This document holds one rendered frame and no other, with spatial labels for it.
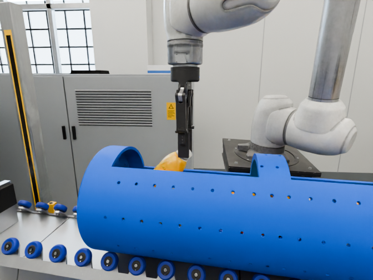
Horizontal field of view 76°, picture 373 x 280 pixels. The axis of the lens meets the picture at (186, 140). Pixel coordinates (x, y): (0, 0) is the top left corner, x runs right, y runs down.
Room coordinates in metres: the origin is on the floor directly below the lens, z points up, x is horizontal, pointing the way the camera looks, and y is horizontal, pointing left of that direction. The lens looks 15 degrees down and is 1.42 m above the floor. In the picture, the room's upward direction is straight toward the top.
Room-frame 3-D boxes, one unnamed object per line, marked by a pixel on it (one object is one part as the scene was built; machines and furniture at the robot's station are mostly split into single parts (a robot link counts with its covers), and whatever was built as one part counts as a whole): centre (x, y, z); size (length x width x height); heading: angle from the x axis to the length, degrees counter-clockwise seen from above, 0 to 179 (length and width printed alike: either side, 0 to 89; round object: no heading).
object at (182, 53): (0.64, 0.00, 1.47); 0.09 x 0.09 x 0.06
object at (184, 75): (0.64, 0.00, 1.40); 0.08 x 0.07 x 0.09; 169
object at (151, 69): (2.21, 0.22, 1.48); 0.24 x 0.12 x 0.08; 94
